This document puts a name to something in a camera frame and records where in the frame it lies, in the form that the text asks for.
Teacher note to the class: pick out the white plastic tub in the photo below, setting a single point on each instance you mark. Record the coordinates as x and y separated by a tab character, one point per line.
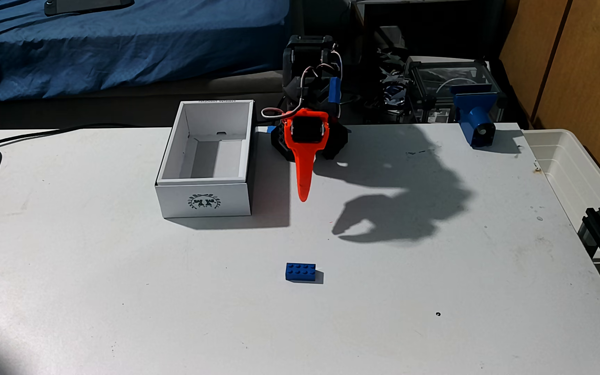
565	166

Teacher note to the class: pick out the blue toy brick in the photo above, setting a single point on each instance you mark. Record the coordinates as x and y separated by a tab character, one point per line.
300	272

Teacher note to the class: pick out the blue printed clamp mount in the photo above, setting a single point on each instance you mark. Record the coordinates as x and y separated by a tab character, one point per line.
474	117

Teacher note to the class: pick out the dark flat device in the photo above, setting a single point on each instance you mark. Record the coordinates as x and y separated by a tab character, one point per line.
86	5

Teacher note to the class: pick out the wooden cupboard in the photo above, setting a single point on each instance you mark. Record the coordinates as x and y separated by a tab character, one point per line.
581	67

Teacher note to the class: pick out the white cardboard box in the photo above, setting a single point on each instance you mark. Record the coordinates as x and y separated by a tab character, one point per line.
203	200

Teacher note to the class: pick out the blue bed sheet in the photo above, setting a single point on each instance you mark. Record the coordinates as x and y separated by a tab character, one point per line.
123	47

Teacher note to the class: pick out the clear enclosure black frame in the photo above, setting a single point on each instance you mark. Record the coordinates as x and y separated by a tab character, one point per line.
435	83

